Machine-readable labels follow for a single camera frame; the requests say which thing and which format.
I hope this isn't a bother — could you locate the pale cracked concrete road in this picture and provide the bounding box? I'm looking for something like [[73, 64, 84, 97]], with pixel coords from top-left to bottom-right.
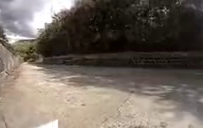
[[0, 62, 203, 128]]

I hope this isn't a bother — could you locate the dense wood of dark trees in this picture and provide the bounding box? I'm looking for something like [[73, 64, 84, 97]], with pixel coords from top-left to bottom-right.
[[35, 0, 203, 58]]

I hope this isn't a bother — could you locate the robot's own part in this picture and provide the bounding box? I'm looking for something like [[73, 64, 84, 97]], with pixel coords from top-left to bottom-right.
[[38, 119, 59, 128]]

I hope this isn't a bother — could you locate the distant green hillside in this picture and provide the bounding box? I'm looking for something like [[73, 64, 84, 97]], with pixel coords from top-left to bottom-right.
[[11, 39, 39, 63]]

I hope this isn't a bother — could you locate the low dark retaining wall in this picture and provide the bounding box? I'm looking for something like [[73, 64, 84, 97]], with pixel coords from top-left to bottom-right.
[[35, 50, 203, 70]]

